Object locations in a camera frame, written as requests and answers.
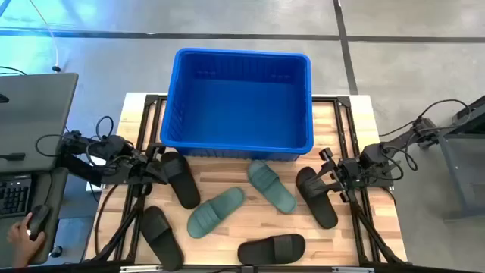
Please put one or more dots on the green slide sandal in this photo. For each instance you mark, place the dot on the green slide sandal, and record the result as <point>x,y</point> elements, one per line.
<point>214,214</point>
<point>273,187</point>

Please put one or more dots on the black caster wheel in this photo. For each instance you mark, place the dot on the black caster wheel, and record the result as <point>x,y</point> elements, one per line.
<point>56,251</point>

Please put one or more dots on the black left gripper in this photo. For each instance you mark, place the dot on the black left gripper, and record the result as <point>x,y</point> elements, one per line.
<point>137,170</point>

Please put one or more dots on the person's hand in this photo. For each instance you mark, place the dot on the person's hand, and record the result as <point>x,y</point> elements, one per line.
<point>22,246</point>

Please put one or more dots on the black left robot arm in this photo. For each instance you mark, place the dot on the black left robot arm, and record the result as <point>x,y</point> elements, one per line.
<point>110,147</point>

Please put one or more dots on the black computer mouse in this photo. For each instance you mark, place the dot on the black computer mouse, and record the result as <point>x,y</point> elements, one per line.
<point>39,221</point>

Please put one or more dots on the blue plastic bin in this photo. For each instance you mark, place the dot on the blue plastic bin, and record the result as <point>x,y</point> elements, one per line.
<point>242,113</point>

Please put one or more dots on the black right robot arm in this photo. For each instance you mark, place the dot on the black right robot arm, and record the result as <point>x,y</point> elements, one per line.
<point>373,156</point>

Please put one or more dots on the black keyboard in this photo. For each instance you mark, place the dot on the black keyboard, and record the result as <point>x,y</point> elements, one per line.
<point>13,197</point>

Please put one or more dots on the black laptop dongle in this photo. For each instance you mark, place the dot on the black laptop dongle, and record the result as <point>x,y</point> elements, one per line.
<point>11,156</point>

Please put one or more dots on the grey metal stand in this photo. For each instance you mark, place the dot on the grey metal stand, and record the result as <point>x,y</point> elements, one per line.
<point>464,170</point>

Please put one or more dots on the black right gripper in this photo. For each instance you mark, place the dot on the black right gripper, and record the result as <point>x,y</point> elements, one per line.
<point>348,172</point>

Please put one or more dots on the dark grey desk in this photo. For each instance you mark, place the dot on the dark grey desk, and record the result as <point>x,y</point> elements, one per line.
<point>57,197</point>

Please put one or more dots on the black slide sandal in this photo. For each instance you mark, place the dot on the black slide sandal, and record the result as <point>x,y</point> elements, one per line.
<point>183,182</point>
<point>320,206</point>
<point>163,239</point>
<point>271,249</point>

